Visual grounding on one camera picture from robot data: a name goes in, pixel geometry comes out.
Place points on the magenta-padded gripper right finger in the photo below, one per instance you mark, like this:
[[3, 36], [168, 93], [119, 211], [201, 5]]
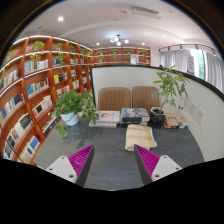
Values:
[[165, 166]]

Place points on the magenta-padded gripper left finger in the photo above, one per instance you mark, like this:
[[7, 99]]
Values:
[[63, 166]]

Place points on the cream and tan striped towel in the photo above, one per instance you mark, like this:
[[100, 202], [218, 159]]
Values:
[[140, 136]]

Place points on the red-edged book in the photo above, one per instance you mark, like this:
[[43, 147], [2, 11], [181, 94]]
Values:
[[171, 127]]

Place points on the beige cover book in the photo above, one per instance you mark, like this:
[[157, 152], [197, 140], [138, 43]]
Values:
[[176, 119]]

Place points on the small tree in black pot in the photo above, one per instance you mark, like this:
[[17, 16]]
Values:
[[157, 116]]

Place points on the white flat book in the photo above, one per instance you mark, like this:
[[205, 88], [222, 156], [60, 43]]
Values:
[[101, 125]]

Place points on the thick dark blue-striped book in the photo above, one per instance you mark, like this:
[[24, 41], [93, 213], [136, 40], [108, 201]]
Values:
[[135, 114]]

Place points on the leafy vine plant, white pot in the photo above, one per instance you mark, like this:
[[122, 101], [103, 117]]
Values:
[[71, 106]]

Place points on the clear acrylic sign stand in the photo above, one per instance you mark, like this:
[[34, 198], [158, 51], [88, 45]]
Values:
[[181, 106]]

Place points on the white book with face cover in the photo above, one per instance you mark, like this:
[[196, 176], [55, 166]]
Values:
[[108, 116]]

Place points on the tan padded chair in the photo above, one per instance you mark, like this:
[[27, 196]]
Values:
[[146, 97], [114, 99]]

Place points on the orange wooden bookshelf unit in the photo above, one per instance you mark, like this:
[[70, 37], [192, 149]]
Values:
[[30, 90]]

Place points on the white curtain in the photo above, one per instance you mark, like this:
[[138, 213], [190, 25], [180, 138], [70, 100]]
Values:
[[213, 66]]

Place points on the white framed notice sign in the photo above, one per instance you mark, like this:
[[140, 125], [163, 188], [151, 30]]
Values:
[[134, 59]]

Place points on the ceiling light cluster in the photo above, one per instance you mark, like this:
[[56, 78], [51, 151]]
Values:
[[118, 40]]

